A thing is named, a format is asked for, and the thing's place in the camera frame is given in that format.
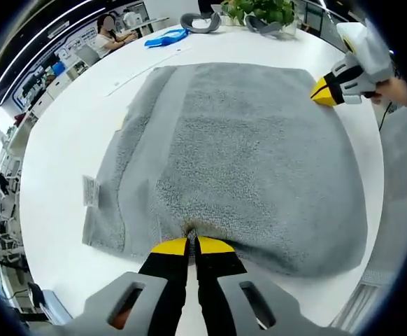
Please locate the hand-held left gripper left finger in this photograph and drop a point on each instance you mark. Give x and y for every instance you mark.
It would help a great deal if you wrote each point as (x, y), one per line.
(161, 280)

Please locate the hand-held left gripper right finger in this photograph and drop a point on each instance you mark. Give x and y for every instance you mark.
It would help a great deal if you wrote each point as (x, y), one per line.
(221, 280)

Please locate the green potted plant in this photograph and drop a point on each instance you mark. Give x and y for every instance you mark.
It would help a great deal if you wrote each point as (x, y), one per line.
(259, 8)

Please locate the blue bin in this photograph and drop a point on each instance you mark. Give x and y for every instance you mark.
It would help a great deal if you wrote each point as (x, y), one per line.
(58, 69)

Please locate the blue wipes packet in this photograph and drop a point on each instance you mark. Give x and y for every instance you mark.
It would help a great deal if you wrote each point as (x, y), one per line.
(165, 38)

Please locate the person's right hand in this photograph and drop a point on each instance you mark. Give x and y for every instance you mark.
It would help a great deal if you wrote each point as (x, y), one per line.
(396, 91)

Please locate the grey headset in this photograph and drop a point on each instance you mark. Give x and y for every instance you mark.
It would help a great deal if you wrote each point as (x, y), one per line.
(263, 27)
(200, 24)

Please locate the grey towel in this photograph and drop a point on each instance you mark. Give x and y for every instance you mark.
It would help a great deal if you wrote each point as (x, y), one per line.
(245, 157)

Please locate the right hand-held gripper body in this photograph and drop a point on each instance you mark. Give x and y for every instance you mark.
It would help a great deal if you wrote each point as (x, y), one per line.
(371, 56)

